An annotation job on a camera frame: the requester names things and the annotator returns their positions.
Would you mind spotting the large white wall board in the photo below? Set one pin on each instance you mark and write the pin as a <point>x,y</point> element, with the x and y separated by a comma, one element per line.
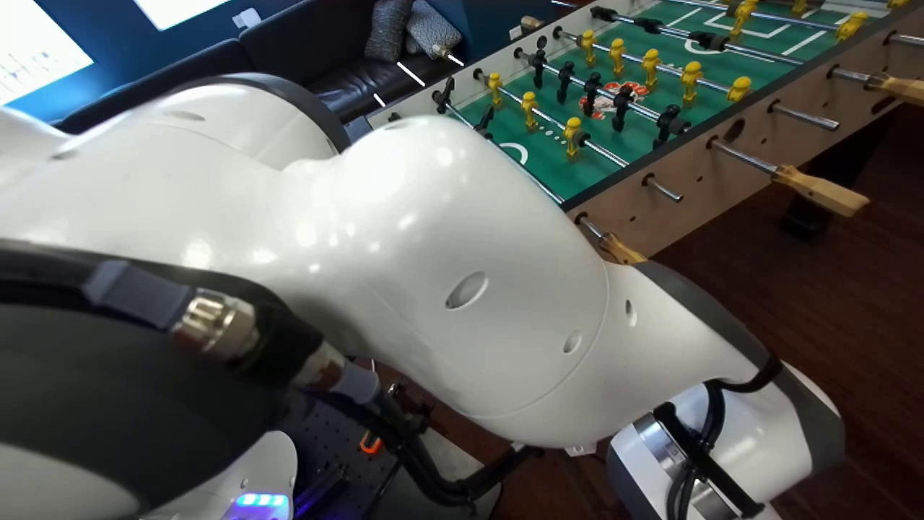
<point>39,47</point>

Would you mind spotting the five yellow player foosball rod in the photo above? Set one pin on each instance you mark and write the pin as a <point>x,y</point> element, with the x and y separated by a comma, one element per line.
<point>803,117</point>

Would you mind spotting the three yellow player foosball rod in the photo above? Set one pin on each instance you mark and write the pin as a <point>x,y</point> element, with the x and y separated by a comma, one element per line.
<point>797,4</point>
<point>666,189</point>

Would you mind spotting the two black player foosball rod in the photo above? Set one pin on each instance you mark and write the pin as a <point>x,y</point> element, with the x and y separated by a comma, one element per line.
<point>617,249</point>

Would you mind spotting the orange white foosball ball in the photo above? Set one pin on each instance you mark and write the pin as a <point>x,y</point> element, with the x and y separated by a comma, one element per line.
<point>607,96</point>

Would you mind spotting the five black player foosball rod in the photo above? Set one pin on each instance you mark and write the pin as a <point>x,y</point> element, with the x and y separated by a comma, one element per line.
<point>817,189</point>

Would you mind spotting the three black player foosball rod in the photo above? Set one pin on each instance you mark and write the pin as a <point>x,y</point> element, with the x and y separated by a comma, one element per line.
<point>898,86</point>

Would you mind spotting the grey patterned cushion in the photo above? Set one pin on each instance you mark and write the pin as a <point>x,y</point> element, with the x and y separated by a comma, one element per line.
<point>389,24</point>

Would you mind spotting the two yellow player foosball rod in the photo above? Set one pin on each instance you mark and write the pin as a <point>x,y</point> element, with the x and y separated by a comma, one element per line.
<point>905,37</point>

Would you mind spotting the foosball table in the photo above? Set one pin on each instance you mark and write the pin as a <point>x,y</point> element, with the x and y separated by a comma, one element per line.
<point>770,60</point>

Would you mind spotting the small white wall label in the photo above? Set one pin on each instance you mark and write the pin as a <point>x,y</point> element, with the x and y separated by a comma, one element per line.
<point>247,18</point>

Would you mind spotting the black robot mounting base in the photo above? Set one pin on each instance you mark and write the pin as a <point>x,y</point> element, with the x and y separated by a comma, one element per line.
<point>328,450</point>

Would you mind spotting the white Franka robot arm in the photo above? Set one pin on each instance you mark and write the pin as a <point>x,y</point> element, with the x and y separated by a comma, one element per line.
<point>433,268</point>

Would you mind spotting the white sheet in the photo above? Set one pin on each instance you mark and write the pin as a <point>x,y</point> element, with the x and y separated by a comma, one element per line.
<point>178,10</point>

